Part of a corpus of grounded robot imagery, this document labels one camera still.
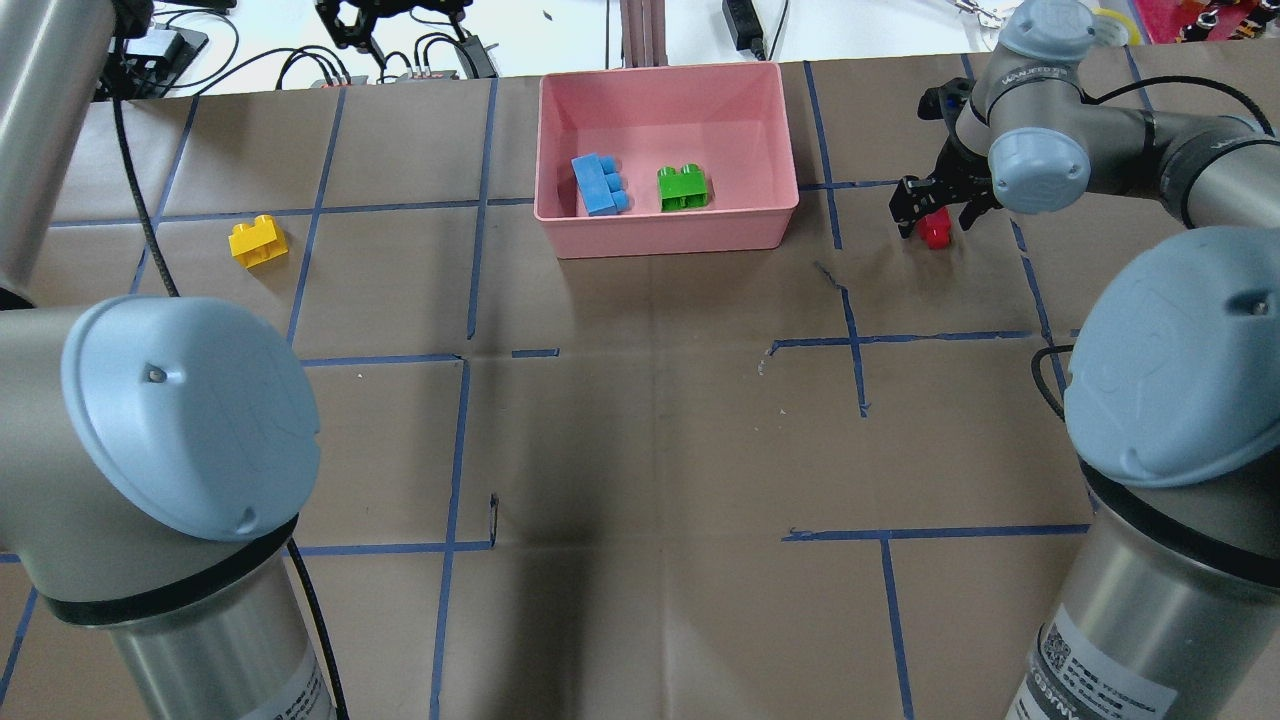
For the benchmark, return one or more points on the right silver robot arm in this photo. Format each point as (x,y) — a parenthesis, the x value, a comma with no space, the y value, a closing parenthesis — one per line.
(1173,403)

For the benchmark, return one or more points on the aluminium frame post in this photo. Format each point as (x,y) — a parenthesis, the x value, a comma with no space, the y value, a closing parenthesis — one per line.
(643,24)

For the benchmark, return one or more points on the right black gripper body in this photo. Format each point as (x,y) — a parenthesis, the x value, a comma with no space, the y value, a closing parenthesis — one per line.
(958,168)

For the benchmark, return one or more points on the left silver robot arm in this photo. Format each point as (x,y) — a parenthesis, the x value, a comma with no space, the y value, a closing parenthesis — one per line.
(156,451)

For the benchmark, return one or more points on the pink plastic box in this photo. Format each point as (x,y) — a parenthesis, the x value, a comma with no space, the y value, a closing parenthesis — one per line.
(730,119)

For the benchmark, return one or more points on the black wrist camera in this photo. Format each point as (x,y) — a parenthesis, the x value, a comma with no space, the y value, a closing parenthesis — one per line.
(945,103)

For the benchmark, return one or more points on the green toy block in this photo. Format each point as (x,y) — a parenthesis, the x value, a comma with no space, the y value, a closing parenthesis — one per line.
(682,188)

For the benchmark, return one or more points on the yellow toy block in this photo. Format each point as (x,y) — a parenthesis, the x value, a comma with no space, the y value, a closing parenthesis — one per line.
(257,242)

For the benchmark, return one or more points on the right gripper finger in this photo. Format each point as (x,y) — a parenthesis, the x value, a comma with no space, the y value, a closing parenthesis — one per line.
(974,209)
(911,202)

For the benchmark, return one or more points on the blue toy block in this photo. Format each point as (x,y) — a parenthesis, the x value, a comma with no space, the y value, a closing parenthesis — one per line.
(601,187)

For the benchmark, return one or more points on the red toy block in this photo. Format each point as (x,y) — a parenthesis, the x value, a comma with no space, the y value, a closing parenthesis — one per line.
(935,229)

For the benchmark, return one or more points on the black power adapter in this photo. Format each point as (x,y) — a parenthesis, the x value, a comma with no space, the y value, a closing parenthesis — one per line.
(746,30)

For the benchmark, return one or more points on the yellow tape roll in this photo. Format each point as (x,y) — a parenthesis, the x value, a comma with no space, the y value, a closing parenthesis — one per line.
(1114,29)

